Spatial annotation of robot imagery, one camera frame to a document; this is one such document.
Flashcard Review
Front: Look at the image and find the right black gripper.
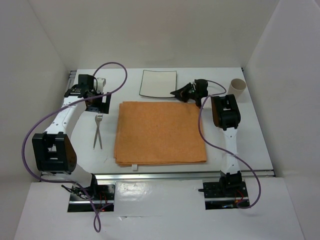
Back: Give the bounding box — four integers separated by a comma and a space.
170, 83, 199, 103

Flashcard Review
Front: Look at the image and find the white square plate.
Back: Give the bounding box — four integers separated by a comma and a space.
139, 70, 177, 99

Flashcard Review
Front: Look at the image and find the orange cloth placemat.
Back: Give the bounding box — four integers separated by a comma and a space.
114, 101, 207, 166

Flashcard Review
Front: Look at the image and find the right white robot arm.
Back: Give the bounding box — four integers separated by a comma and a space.
170, 79, 242, 196

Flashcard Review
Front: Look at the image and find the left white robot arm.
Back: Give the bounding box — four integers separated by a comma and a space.
32, 74, 111, 200

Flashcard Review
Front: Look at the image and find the silver fork left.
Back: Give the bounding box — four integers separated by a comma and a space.
92, 113, 103, 150

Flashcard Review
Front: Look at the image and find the beige paper cup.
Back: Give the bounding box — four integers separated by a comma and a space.
227, 78, 247, 98

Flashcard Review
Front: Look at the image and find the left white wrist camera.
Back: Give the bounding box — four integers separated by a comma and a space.
95, 77, 106, 94

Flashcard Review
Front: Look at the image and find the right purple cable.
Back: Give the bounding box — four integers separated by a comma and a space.
197, 79, 262, 209

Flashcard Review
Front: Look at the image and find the purple cable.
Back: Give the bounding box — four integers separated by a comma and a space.
197, 79, 262, 209
21, 61, 128, 232

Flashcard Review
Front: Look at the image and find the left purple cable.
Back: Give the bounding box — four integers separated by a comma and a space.
21, 61, 128, 232

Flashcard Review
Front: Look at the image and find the aluminium rail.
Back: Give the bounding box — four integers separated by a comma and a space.
39, 69, 275, 183

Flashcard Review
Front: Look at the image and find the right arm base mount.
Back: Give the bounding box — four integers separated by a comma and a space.
198, 181, 250, 210

